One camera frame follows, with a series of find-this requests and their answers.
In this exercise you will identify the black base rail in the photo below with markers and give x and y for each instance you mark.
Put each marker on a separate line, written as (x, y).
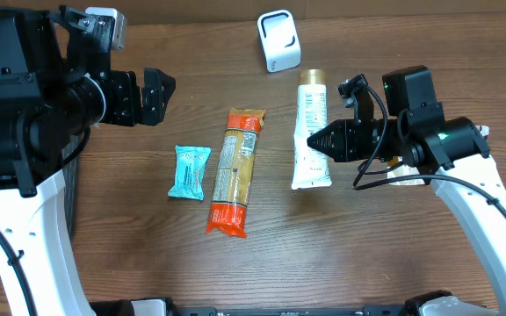
(368, 310)

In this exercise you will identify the beige bread snack bag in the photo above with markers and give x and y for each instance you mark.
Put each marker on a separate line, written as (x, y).
(405, 170)

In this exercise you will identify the grey plastic mesh basket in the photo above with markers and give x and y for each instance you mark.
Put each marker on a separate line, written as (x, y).
(70, 184)

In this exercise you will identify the white barcode scanner stand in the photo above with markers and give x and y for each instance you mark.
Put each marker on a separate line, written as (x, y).
(279, 39)

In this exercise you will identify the brown cardboard back panel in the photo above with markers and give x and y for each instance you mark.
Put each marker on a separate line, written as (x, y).
(215, 11)

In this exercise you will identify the white cream tube brown cap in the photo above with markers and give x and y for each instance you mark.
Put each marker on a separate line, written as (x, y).
(311, 168)

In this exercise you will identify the orange spaghetti pack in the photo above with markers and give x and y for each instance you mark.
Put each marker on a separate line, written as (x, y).
(230, 198)

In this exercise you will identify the light blue snack packet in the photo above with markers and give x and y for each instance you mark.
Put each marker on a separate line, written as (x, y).
(189, 174)

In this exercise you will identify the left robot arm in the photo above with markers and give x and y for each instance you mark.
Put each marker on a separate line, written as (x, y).
(56, 82)

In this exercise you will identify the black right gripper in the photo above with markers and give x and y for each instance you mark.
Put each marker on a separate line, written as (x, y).
(345, 131)

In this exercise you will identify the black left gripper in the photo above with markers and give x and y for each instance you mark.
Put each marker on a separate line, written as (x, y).
(130, 112)

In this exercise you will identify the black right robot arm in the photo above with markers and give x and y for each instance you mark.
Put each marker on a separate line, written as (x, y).
(451, 156)

